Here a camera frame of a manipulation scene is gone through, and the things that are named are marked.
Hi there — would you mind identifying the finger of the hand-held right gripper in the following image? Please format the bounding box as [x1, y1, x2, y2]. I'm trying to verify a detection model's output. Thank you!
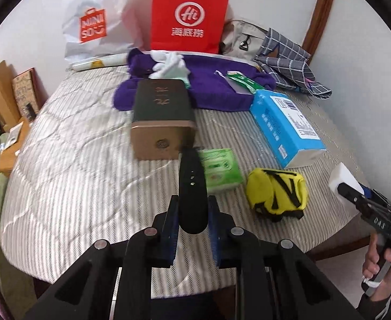
[337, 182, 378, 214]
[358, 183, 389, 208]

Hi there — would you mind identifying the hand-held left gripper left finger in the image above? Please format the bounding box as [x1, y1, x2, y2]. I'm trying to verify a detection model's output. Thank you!
[23, 195, 183, 320]

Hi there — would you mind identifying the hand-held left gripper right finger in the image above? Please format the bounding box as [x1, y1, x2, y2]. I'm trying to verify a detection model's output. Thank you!
[207, 196, 366, 320]

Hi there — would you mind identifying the white sponge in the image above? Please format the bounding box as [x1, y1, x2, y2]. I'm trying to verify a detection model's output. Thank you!
[328, 162, 363, 204]

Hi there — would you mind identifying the black remote control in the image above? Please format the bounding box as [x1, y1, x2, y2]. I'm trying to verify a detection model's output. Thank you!
[178, 147, 210, 234]

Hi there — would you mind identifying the white glove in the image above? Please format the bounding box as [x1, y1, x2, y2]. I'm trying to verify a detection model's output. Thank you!
[149, 50, 191, 81]

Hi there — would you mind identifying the person's right hand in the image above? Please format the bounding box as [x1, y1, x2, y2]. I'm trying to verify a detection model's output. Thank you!
[362, 233, 391, 284]

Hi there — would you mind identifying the green tissue packet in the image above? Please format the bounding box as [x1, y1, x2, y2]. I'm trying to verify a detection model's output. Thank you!
[198, 148, 244, 194]

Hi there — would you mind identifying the yellow and black cloth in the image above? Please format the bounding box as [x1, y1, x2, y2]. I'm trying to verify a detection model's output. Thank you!
[246, 168, 307, 222]

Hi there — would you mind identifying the blue tissue box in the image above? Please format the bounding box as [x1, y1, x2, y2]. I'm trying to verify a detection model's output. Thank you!
[250, 90, 327, 170]

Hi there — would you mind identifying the dark box with gold end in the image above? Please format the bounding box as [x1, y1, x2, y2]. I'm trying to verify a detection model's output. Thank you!
[130, 79, 196, 161]

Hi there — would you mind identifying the grey plaid cloth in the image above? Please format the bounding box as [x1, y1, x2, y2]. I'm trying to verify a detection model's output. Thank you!
[254, 27, 313, 71]
[260, 58, 333, 101]

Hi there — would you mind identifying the purple towel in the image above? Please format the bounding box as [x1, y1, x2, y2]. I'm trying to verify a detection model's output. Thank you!
[113, 48, 277, 112]

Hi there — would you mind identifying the green and white packet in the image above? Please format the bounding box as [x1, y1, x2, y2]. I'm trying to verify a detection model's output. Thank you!
[227, 71, 266, 94]

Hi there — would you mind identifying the rolled printed sheet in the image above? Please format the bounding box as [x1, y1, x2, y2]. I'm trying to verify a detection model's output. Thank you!
[70, 53, 131, 73]

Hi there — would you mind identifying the beige backpack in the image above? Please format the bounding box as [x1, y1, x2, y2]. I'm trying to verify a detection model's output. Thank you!
[219, 20, 273, 57]

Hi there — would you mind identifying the brown printed box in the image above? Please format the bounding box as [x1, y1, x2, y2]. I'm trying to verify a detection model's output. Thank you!
[12, 67, 48, 121]

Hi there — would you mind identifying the red paper bag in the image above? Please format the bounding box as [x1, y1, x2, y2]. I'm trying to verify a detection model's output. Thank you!
[149, 0, 231, 54]

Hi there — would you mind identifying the white plastic bag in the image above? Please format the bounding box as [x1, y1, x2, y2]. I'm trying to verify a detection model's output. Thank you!
[62, 0, 152, 66]

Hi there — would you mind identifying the curved wooden frame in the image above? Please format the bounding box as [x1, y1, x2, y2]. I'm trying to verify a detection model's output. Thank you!
[301, 0, 338, 68]

